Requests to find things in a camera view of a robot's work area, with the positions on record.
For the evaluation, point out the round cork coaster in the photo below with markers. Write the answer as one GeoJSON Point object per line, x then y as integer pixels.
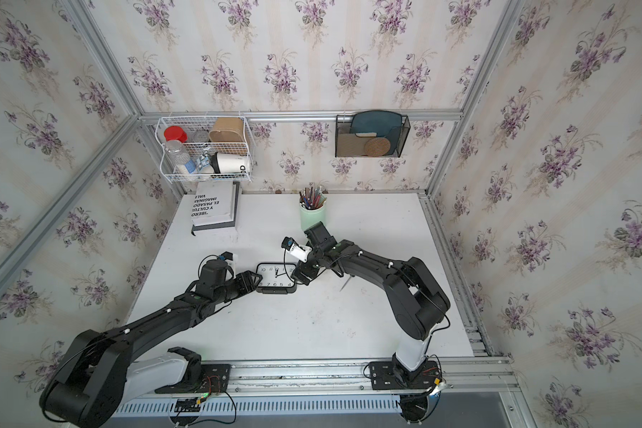
{"type": "Point", "coordinates": [377, 147]}

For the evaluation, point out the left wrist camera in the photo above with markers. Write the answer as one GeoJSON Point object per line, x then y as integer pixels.
{"type": "Point", "coordinates": [226, 259]}

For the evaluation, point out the clear plastic bottle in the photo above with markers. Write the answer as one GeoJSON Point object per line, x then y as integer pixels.
{"type": "Point", "coordinates": [184, 163]}

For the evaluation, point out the brown cardboard box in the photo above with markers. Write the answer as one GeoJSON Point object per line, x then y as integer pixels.
{"type": "Point", "coordinates": [227, 130]}

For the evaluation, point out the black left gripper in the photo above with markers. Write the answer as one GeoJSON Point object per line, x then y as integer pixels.
{"type": "Point", "coordinates": [247, 282]}

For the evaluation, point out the grey book underneath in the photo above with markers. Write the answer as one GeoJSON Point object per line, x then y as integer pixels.
{"type": "Point", "coordinates": [228, 225]}

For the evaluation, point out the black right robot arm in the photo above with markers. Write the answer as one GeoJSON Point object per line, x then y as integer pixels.
{"type": "Point", "coordinates": [416, 299]}

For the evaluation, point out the teal folder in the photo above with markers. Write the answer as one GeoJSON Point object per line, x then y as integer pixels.
{"type": "Point", "coordinates": [383, 123]}

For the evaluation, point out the black square alarm clock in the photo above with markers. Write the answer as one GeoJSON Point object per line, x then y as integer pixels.
{"type": "Point", "coordinates": [276, 278]}

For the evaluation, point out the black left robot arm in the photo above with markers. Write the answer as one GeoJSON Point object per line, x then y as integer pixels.
{"type": "Point", "coordinates": [101, 371]}

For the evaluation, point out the red lidded jar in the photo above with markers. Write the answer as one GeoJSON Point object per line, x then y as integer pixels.
{"type": "Point", "coordinates": [175, 133]}

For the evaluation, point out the black mesh wall organizer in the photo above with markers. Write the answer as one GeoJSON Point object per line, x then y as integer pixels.
{"type": "Point", "coordinates": [349, 145]}

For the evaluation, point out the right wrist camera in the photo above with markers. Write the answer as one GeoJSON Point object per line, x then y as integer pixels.
{"type": "Point", "coordinates": [292, 248]}

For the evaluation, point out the black handled screwdriver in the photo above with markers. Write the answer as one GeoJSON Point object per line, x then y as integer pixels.
{"type": "Point", "coordinates": [346, 282]}

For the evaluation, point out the white book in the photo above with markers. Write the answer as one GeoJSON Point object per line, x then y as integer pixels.
{"type": "Point", "coordinates": [214, 203]}

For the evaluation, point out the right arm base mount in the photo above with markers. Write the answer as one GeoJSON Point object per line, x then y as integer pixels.
{"type": "Point", "coordinates": [391, 375]}

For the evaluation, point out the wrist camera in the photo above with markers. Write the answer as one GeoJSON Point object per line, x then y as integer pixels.
{"type": "Point", "coordinates": [292, 248]}
{"type": "Point", "coordinates": [226, 259]}

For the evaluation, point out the white wire basket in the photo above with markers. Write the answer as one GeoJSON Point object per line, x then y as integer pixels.
{"type": "Point", "coordinates": [201, 149]}

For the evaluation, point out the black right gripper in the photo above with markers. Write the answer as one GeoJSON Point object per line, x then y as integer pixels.
{"type": "Point", "coordinates": [303, 270]}

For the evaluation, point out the green pencil cup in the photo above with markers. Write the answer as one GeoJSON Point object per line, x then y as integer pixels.
{"type": "Point", "coordinates": [310, 217]}

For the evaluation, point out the coloured pencils bundle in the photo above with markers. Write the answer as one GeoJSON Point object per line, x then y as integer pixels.
{"type": "Point", "coordinates": [312, 197]}

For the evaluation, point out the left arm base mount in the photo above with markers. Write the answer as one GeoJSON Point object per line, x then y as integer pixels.
{"type": "Point", "coordinates": [198, 376]}

